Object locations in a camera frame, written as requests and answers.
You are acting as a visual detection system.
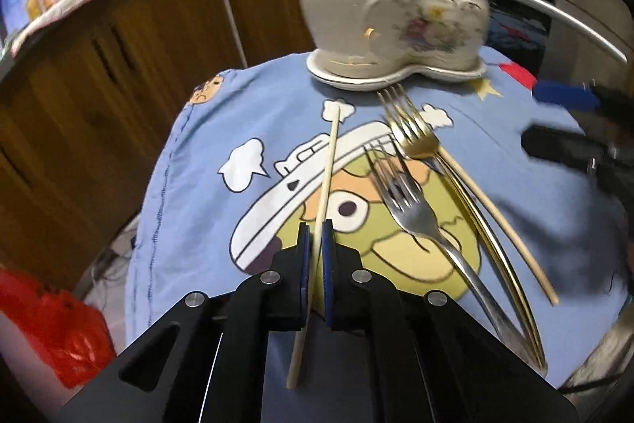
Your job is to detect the wooden chopstick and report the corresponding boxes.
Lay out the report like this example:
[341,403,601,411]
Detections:
[438,147,560,307]
[286,113,343,390]

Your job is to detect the stainless steel built-in oven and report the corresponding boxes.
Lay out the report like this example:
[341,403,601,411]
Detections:
[436,0,634,121]

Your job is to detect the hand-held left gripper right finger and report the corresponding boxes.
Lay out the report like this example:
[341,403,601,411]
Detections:
[320,219,579,423]

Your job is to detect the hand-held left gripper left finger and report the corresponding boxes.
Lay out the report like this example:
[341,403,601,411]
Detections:
[58,221,313,423]

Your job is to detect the blue cartoon printed cloth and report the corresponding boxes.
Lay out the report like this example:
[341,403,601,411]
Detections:
[124,44,631,423]

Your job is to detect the wooden kitchen cabinets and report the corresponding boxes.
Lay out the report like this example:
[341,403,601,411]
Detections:
[0,0,318,290]

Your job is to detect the silver fork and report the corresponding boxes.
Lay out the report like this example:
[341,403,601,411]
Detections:
[363,144,534,367]

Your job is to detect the red plastic bag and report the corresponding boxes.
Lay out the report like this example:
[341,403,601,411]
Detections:
[0,267,118,390]

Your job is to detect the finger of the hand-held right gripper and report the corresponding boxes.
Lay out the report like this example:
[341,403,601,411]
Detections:
[521,124,608,167]
[532,79,603,113]

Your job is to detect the white ceramic saucer tray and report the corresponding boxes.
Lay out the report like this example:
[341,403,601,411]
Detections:
[306,49,489,92]

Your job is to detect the white dish towel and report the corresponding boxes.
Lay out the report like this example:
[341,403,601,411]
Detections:
[9,0,96,58]

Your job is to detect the gold fork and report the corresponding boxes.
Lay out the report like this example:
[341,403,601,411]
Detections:
[376,83,548,375]

